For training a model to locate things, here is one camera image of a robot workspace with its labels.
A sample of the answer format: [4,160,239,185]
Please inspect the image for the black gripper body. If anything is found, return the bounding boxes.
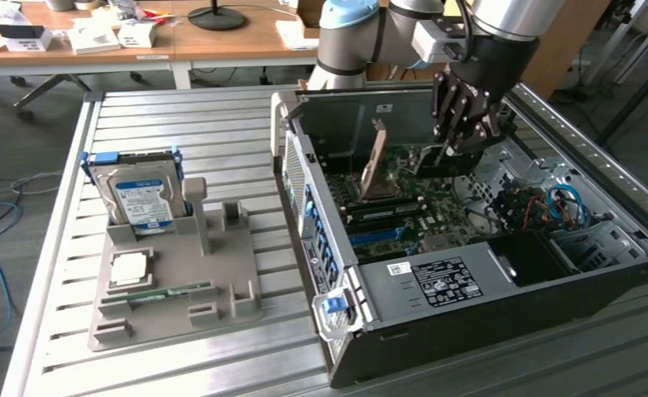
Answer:
[448,31,541,104]

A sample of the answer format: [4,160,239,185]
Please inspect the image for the CPU socket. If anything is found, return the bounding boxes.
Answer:
[350,171,408,206]

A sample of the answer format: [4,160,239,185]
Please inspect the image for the green motherboard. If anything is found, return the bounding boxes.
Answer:
[322,148,501,265]

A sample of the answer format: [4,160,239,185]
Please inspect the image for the white booklet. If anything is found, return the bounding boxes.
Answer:
[275,19,321,51]

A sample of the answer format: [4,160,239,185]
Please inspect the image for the blue expansion slot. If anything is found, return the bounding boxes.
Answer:
[349,226,409,246]

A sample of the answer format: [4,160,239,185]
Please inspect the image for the black plastic shroud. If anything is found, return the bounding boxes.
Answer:
[487,232,583,289]

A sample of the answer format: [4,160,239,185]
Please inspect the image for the grey disk bay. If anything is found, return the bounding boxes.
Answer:
[549,221,648,275]

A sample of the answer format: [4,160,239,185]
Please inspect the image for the wooden desk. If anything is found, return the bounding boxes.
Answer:
[0,0,477,90]

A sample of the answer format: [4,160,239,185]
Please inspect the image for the black lamp base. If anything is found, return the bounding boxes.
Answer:
[186,0,249,32]

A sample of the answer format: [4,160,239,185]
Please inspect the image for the grey power supply unit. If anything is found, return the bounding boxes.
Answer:
[356,242,521,326]

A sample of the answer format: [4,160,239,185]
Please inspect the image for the blue case latch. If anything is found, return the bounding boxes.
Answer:
[321,291,348,316]

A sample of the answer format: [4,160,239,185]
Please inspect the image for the open black PC case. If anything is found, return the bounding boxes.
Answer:
[270,75,648,390]

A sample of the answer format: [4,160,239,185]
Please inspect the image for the small white box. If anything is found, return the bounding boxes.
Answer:
[116,22,158,50]

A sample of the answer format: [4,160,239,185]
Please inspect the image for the grey parts rack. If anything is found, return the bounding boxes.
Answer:
[88,175,263,353]

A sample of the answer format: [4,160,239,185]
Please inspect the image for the white box round insert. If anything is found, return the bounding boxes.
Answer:
[67,24,122,55]

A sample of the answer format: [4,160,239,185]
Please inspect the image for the silver CPU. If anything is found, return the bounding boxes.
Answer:
[108,252,150,286]

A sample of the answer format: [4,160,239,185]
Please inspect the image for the green RAM stick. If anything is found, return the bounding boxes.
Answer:
[100,283,214,307]

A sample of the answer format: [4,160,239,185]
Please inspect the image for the white box black lid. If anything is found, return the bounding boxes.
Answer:
[0,24,54,53]

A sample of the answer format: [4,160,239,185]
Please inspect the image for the black camera cable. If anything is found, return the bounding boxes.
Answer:
[454,0,491,63]

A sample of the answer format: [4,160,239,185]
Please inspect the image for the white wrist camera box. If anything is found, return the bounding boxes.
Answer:
[414,19,468,63]

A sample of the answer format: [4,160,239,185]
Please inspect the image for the red orange wires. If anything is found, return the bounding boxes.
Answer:
[524,196,560,227]

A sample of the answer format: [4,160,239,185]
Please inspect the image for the blue wire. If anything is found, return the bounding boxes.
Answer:
[544,184,591,231]

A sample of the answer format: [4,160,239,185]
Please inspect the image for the hard disk with blue bracket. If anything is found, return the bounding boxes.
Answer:
[79,145,186,237]

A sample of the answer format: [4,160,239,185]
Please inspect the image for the white floor cable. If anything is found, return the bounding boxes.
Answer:
[0,171,63,195]

